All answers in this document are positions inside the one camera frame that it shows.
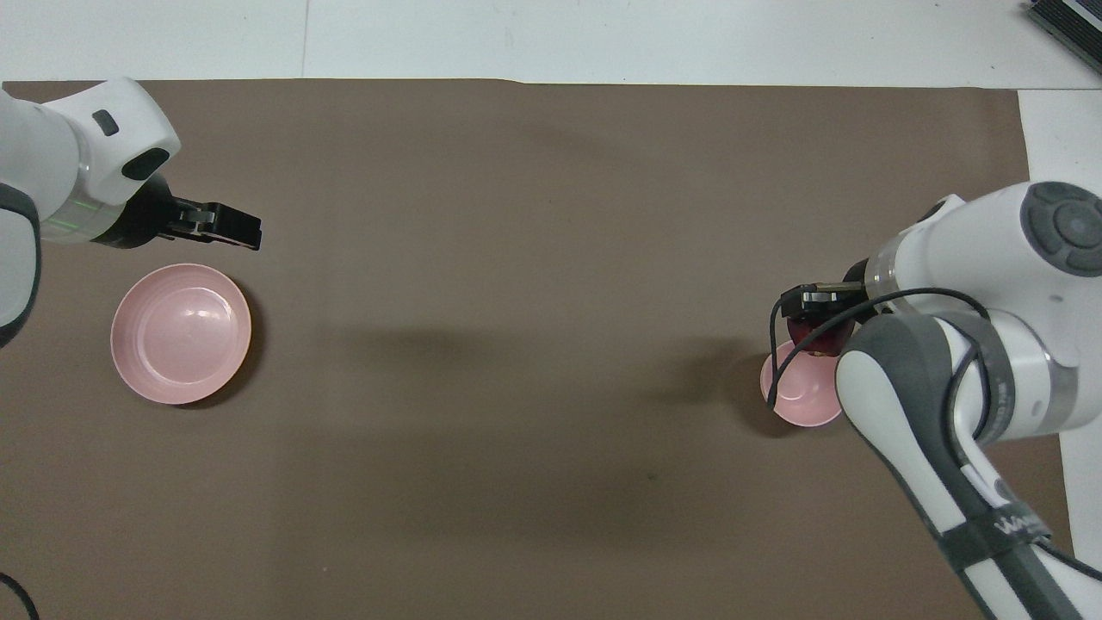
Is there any brown table mat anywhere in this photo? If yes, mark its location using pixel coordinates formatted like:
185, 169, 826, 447
0, 79, 1082, 620

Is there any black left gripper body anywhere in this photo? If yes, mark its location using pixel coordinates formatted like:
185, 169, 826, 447
102, 175, 182, 251

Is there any dark red apple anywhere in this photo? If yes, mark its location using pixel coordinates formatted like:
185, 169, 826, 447
787, 313, 851, 359

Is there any pink bowl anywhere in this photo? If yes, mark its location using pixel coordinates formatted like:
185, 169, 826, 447
759, 339, 846, 429

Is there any grey ribbed metal device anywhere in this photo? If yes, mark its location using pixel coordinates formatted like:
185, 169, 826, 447
1028, 0, 1102, 71

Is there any pink plate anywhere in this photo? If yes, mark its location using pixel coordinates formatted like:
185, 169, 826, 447
110, 263, 253, 406

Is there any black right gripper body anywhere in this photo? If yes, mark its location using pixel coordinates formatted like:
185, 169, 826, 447
840, 257, 881, 326

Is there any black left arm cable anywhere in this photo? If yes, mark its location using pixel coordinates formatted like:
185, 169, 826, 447
0, 572, 40, 620

